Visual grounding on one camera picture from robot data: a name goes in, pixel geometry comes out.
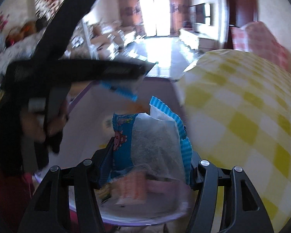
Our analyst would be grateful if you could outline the pink checked cushion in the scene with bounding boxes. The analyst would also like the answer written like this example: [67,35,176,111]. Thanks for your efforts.
[230,22,291,70]

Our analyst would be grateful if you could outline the brown curtain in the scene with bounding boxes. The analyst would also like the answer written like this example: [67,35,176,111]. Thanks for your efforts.
[168,0,190,37]

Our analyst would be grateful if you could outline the green yellow snack packet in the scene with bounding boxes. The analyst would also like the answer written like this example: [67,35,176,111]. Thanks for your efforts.
[96,186,113,205]

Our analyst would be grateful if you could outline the person's left forearm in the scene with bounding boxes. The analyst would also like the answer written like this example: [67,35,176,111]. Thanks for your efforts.
[0,85,63,177]

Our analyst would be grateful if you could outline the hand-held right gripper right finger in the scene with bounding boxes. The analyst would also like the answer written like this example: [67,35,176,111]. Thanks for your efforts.
[185,152,274,233]

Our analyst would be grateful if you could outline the person's left hand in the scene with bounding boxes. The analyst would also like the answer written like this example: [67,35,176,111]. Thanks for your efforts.
[21,101,70,143]

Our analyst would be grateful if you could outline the orange snack packet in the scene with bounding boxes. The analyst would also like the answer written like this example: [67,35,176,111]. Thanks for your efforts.
[115,171,149,205]

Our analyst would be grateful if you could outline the floral cloth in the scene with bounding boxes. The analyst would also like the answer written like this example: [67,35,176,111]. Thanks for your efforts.
[0,12,48,90]

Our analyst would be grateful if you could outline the dark wooden door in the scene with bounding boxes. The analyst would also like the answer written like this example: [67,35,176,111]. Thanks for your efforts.
[223,0,260,49]

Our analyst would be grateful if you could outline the balcony glass door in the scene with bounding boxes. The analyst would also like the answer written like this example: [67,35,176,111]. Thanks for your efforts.
[138,0,171,37]

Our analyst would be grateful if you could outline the purple storage box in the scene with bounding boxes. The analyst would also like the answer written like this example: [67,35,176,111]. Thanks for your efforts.
[34,76,193,227]

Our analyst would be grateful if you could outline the white television cabinet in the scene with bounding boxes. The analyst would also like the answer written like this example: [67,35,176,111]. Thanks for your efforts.
[179,28,225,52]

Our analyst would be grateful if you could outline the yellow checked tablecloth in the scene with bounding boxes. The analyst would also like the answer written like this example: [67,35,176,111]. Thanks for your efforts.
[178,50,291,233]

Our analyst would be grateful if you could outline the beige sofa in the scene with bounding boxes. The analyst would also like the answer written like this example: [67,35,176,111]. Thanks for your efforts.
[90,22,143,52]

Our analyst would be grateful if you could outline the blue edged clear packet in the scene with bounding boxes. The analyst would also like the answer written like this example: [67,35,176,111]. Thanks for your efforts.
[99,81,139,102]

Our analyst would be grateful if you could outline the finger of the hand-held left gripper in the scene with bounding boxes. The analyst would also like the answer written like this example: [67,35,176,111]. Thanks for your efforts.
[70,59,158,82]

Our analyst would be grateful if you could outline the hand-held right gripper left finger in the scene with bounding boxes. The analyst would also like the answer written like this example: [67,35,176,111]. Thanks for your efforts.
[17,138,115,233]

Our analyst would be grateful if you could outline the person's red clothing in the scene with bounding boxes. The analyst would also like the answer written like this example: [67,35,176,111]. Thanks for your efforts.
[0,164,38,233]

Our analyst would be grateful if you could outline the blue cartoon snack packet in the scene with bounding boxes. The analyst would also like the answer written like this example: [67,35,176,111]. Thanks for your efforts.
[99,96,193,187]

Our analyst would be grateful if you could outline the wall television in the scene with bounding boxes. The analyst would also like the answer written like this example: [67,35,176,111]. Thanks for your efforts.
[195,2,212,25]

